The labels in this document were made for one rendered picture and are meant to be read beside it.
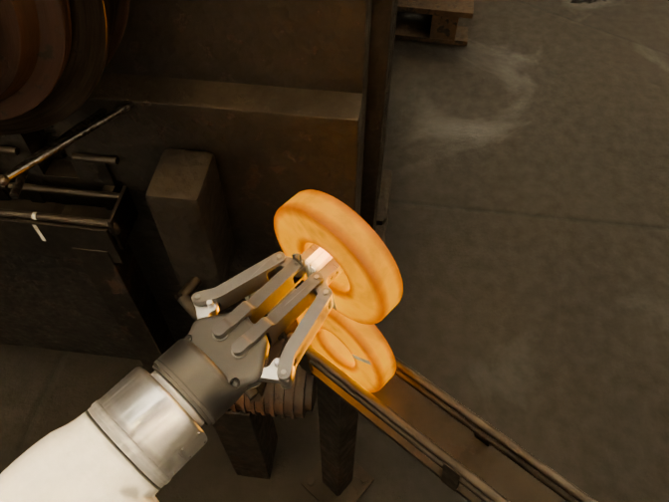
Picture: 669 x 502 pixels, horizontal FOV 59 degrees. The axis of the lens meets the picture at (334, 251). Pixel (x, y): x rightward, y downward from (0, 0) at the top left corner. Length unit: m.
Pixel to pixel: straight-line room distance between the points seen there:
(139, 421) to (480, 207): 1.53
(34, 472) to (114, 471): 0.06
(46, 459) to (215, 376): 0.14
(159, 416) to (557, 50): 2.30
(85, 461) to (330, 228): 0.27
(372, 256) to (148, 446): 0.24
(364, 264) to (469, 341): 1.10
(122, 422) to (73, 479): 0.05
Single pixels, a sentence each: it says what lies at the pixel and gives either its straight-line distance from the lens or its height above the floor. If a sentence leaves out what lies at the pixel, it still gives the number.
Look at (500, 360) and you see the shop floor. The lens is 1.61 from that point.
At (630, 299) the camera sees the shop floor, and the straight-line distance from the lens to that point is 1.83.
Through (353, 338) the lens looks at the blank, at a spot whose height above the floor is 0.77.
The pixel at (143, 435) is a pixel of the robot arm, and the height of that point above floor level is 0.95.
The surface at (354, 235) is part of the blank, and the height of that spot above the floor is 0.98.
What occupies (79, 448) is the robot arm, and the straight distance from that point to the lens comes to 0.50.
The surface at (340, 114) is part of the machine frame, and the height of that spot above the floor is 0.87.
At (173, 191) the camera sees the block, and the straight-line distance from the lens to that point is 0.83.
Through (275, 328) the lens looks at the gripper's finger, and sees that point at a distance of 0.54.
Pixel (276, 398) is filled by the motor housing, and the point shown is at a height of 0.50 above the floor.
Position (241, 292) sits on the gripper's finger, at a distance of 0.57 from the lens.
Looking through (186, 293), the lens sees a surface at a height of 0.61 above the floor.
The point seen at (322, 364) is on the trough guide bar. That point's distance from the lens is 0.79.
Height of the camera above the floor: 1.40
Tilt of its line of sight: 54 degrees down
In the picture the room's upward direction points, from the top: straight up
